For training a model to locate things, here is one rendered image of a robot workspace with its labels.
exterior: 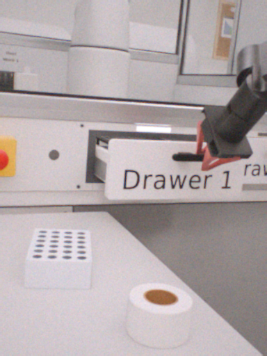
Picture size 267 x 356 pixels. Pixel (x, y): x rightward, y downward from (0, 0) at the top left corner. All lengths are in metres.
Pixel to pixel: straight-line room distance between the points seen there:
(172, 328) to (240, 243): 0.71
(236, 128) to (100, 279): 0.32
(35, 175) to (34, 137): 0.08
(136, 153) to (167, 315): 0.39
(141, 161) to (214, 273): 0.46
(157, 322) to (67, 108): 0.53
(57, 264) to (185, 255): 0.57
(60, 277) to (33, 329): 0.10
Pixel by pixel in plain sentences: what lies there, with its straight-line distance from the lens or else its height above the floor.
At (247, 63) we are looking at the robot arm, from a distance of 0.74.
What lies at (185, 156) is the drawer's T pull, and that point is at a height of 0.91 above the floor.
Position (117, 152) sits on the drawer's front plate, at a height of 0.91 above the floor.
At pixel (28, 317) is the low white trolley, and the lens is 0.52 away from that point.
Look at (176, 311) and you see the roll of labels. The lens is 0.47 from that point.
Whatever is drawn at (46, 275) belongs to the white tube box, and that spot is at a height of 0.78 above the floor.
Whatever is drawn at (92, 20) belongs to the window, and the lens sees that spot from 0.92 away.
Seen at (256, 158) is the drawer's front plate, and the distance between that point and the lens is 1.08.
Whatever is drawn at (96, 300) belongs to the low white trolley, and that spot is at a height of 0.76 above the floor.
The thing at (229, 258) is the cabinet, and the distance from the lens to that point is 1.16.
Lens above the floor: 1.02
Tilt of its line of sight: 12 degrees down
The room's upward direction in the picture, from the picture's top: 5 degrees clockwise
